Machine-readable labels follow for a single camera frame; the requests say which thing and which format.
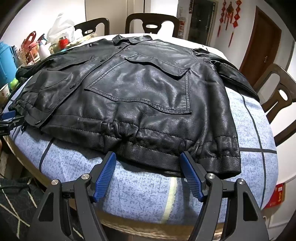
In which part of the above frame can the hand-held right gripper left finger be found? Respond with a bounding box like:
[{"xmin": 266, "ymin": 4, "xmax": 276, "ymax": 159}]
[{"xmin": 26, "ymin": 151, "xmax": 116, "ymax": 241}]

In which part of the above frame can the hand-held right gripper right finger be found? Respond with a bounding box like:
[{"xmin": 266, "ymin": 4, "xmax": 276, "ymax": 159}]
[{"xmin": 180, "ymin": 151, "xmax": 270, "ymax": 241}]

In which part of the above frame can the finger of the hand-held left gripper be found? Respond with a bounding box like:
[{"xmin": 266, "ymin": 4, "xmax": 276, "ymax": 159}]
[
  {"xmin": 0, "ymin": 118, "xmax": 26, "ymax": 137},
  {"xmin": 0, "ymin": 111, "xmax": 16, "ymax": 121}
]

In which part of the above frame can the black leather jacket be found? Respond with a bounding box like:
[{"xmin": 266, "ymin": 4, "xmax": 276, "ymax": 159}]
[{"xmin": 15, "ymin": 34, "xmax": 260, "ymax": 180}]

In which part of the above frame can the paper cup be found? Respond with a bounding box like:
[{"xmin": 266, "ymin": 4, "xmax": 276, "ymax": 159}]
[{"xmin": 0, "ymin": 83, "xmax": 11, "ymax": 105}]

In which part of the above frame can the small green object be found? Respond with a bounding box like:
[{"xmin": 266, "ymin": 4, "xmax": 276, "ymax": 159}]
[{"xmin": 9, "ymin": 77, "xmax": 20, "ymax": 90}]

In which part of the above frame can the blue checked tablecloth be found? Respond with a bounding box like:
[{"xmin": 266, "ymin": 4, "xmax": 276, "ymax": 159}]
[{"xmin": 13, "ymin": 34, "xmax": 278, "ymax": 226}]

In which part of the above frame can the blue plastic container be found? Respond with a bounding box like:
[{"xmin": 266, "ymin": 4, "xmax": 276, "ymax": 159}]
[{"xmin": 0, "ymin": 42, "xmax": 18, "ymax": 86}]

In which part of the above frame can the woven basket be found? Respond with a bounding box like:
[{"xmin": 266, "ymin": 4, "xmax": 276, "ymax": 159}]
[{"xmin": 17, "ymin": 50, "xmax": 28, "ymax": 67}]

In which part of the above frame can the red gift bag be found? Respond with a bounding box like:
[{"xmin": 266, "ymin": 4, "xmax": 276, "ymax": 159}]
[{"xmin": 21, "ymin": 31, "xmax": 39, "ymax": 63}]

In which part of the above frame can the white spray bottle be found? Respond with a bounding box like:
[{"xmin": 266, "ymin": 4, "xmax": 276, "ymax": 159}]
[{"xmin": 37, "ymin": 34, "xmax": 51, "ymax": 60}]

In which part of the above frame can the dark patterned cloth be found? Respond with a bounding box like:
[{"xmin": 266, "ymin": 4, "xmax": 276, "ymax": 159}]
[{"xmin": 0, "ymin": 177, "xmax": 44, "ymax": 241}]

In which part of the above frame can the red cardboard box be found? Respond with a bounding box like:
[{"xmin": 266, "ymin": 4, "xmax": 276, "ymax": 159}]
[{"xmin": 264, "ymin": 183, "xmax": 286, "ymax": 209}]

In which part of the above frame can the white plastic bag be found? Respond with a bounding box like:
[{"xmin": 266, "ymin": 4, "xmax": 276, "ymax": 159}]
[{"xmin": 47, "ymin": 13, "xmax": 75, "ymax": 44}]

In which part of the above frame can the clear bag of snacks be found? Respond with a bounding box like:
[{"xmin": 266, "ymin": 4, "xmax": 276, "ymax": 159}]
[{"xmin": 69, "ymin": 32, "xmax": 97, "ymax": 46}]

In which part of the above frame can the dark wooden chair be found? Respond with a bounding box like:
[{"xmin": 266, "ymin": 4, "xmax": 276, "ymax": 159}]
[
  {"xmin": 74, "ymin": 17, "xmax": 110, "ymax": 37},
  {"xmin": 125, "ymin": 13, "xmax": 180, "ymax": 38},
  {"xmin": 253, "ymin": 64, "xmax": 296, "ymax": 147}
]

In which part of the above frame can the brown wooden door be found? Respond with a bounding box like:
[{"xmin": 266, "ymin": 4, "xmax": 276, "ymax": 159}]
[{"xmin": 239, "ymin": 6, "xmax": 282, "ymax": 87}]

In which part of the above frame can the white shelf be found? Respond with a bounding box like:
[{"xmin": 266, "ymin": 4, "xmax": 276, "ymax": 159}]
[{"xmin": 178, "ymin": 17, "xmax": 186, "ymax": 38}]

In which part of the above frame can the dark glass door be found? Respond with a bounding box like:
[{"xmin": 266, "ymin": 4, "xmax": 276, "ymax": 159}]
[{"xmin": 187, "ymin": 0, "xmax": 219, "ymax": 46}]

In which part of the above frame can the long red knot wall ornament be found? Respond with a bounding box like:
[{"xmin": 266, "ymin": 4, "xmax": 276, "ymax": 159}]
[{"xmin": 229, "ymin": 0, "xmax": 242, "ymax": 47}]

